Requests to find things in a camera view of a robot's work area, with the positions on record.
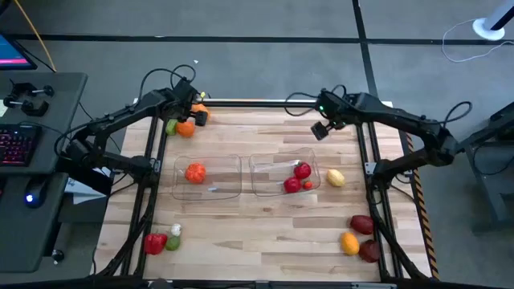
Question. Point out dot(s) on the black computer mouse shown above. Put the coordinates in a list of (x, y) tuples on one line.
[(35, 196)]

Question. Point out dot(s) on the black backlit keyboard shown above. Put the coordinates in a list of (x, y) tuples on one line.
[(18, 144)]

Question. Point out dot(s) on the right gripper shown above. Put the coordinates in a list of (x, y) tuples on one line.
[(335, 110)]

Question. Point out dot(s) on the round orange fruit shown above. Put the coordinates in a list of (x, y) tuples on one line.
[(185, 129)]

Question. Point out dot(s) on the white garlic bulb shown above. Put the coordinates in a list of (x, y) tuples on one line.
[(176, 230)]

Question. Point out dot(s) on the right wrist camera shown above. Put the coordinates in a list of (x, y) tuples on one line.
[(320, 131)]

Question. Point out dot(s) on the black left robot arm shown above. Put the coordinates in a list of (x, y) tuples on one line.
[(120, 116)]

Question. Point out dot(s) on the clear plastic bin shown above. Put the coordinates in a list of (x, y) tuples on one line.
[(269, 176), (217, 188)]

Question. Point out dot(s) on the black knob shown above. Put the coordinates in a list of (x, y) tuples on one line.
[(58, 256)]

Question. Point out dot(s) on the yellow black hazard tape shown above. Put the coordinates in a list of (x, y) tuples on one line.
[(421, 200)]

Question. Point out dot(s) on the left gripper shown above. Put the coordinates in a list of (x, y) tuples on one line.
[(182, 98)]

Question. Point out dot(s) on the black desk clamp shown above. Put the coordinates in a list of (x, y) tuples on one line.
[(30, 107), (24, 88)]

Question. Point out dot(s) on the red bell pepper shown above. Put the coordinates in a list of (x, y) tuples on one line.
[(155, 243)]

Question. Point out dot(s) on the green lime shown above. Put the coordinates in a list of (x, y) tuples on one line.
[(173, 243)]

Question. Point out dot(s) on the dark red fruit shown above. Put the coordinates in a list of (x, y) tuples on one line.
[(369, 251), (362, 225)]

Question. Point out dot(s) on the pale yellow oval fruit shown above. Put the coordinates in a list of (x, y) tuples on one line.
[(335, 177)]

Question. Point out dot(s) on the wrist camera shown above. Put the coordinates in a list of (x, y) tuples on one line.
[(320, 131), (201, 118)]

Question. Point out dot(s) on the grey desk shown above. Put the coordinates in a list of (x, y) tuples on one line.
[(60, 104)]

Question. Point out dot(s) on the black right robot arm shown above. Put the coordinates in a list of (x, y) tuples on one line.
[(401, 118)]

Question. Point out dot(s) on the red apple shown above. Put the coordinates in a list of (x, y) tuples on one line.
[(292, 185), (302, 170)]

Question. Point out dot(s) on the orange-yellow mango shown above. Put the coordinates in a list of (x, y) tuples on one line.
[(349, 243)]

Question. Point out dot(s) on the black metal table frame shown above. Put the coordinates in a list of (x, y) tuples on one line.
[(257, 103)]

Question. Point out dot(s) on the grey metal stand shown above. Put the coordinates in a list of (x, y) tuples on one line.
[(490, 180)]

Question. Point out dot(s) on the grey metal plate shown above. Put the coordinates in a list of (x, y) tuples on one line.
[(370, 168)]

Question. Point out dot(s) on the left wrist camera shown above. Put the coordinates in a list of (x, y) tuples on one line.
[(201, 118)]

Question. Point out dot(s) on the small red tomato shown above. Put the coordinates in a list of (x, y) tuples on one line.
[(307, 185)]

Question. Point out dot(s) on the green cucumber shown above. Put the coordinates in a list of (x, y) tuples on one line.
[(172, 127)]

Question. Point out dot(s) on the silver aluminium bar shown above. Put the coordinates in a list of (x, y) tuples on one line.
[(373, 286)]

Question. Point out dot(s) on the white tower fan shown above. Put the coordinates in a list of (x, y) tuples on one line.
[(488, 29)]

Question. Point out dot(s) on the orange bell pepper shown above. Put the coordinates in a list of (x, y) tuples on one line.
[(195, 173)]

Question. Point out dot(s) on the computer monitor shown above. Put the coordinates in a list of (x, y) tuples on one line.
[(12, 54)]

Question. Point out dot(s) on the white paper sheet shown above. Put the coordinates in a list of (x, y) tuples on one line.
[(82, 194)]

